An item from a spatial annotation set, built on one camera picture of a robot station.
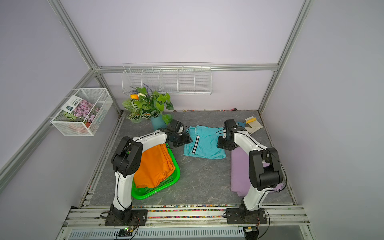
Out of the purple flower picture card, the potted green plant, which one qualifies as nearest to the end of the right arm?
the potted green plant

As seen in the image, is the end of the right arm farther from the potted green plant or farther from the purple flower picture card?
the purple flower picture card

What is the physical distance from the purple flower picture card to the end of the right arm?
26.4 inches

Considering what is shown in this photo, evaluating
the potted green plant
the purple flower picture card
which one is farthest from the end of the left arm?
the purple flower picture card

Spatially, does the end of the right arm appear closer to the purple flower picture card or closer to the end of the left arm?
the end of the left arm

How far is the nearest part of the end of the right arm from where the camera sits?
70cm

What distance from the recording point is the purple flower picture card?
2.36 feet
